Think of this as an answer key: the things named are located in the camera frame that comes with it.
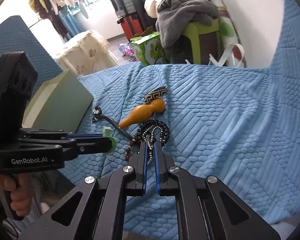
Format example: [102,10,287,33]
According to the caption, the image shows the green patterned carton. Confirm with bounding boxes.
[130,31,168,66]

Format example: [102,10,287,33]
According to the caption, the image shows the silver bead chain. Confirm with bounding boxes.
[141,125,162,163]

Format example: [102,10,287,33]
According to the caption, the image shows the grey suitcase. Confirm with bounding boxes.
[110,0,136,18]

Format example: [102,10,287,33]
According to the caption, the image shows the red suitcase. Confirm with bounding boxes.
[117,12,145,40]

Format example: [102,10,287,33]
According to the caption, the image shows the white bag with handles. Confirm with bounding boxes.
[184,43,245,68]

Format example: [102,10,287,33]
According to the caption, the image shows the orange gourd pendant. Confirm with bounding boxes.
[119,98,165,128]

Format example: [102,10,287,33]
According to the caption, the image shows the grey fleece blanket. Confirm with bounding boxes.
[156,0,219,50]

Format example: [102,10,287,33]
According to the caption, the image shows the hanging clothes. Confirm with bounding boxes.
[28,0,89,42]

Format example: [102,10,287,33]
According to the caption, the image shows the cream quilt bundle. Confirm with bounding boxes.
[144,0,162,18]

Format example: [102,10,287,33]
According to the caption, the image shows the black gold patterned bangle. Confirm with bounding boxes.
[143,86,168,105]

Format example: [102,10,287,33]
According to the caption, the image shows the floral rolled mat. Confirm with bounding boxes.
[210,0,245,68]

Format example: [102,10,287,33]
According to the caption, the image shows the purple patterned cloth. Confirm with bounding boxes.
[118,43,137,61]

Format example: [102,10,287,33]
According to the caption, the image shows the green cardboard box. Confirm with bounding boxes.
[23,70,93,132]

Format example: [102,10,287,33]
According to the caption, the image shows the person's left hand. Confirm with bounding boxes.
[0,173,33,217]

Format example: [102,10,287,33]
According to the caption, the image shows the black suitcase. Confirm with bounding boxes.
[133,0,157,31]

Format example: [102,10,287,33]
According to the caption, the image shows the white lace-covered table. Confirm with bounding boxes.
[56,30,118,77]

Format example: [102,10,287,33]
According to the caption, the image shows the green plastic stool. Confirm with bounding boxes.
[170,19,222,64]

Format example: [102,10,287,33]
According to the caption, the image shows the blue textured sofa cover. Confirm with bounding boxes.
[0,0,300,240]

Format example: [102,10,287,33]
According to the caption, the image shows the dark red bead bracelet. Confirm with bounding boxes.
[124,132,142,162]

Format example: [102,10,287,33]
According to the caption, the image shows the black spiral hair tie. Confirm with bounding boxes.
[136,119,171,147]

